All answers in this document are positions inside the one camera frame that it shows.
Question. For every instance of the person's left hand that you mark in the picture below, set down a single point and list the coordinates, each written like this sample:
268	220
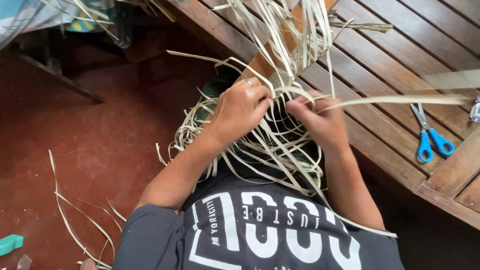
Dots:
236	112

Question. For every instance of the person's right hand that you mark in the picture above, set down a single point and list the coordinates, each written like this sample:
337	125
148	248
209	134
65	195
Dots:
324	122

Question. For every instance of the person's right fingers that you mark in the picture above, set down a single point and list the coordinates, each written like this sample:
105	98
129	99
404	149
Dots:
300	107

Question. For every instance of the person's left fingers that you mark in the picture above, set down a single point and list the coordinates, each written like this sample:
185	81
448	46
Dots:
262	95

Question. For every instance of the pale palm leaf strip weaving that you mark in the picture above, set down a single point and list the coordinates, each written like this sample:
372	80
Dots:
375	100

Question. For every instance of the dark green cloth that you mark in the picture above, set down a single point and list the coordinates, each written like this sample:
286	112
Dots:
210	90

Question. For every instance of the brown slatted wooden bench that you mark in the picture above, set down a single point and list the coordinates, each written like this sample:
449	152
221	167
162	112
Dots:
393	48

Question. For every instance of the translucent plastic strip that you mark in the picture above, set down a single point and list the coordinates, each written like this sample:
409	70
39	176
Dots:
453	79

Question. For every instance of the dark grey printed t-shirt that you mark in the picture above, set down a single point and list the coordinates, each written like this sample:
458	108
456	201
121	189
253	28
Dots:
165	240

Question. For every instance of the silver foil wrapper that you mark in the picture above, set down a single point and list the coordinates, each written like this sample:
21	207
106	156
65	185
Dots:
476	110

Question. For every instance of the loose palm leaf strip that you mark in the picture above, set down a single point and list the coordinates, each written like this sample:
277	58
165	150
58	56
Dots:
98	207
115	212
56	191

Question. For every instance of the dark wooden furniture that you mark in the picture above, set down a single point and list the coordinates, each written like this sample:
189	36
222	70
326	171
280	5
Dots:
56	73

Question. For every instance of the colourful patterned cloth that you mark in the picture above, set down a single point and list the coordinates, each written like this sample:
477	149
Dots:
33	15

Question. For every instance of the teal plastic object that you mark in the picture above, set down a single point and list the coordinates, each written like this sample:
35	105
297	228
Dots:
10	243

